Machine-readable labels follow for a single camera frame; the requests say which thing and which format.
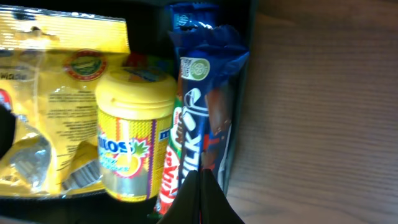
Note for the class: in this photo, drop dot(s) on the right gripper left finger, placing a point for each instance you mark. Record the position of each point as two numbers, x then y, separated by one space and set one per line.
186 206

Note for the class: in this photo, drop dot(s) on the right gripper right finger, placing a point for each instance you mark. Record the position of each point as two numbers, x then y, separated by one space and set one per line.
215 208

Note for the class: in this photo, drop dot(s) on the red KitKat bar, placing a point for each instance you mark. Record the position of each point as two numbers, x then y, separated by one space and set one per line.
169 184

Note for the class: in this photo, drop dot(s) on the yellow Mentos bottle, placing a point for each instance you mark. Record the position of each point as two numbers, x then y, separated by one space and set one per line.
134 118

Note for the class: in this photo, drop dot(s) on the Haribo sour worms bag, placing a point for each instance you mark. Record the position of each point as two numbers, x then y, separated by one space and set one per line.
150 61

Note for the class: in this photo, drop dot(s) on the purple Dairy Milk bar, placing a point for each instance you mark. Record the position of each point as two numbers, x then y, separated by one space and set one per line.
210 61

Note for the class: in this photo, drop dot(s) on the blue Oreo cookie pack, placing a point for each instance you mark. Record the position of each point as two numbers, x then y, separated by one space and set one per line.
190 15

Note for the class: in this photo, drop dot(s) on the yellow snack bag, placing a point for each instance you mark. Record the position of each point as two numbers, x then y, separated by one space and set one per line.
51 62

